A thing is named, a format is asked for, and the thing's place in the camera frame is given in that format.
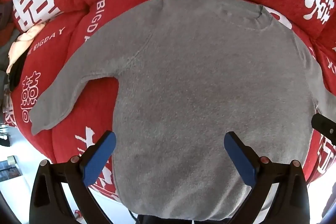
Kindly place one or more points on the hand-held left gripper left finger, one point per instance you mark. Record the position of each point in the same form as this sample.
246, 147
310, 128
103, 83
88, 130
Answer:
98, 157

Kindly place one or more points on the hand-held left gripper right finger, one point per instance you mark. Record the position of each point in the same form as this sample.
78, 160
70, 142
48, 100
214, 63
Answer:
240, 158

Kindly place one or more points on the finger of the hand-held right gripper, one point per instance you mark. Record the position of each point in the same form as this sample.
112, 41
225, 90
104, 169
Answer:
324, 124

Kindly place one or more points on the grey sweater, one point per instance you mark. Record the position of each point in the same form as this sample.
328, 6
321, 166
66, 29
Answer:
197, 82

